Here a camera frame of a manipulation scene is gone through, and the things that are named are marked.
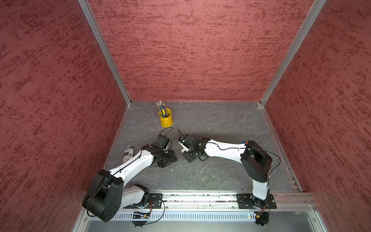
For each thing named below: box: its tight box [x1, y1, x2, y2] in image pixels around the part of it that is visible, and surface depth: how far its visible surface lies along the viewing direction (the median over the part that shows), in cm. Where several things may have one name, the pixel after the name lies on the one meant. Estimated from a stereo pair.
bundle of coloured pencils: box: [155, 100, 169, 118], surface depth 99 cm
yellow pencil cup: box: [158, 107, 174, 128], surface depth 102 cm
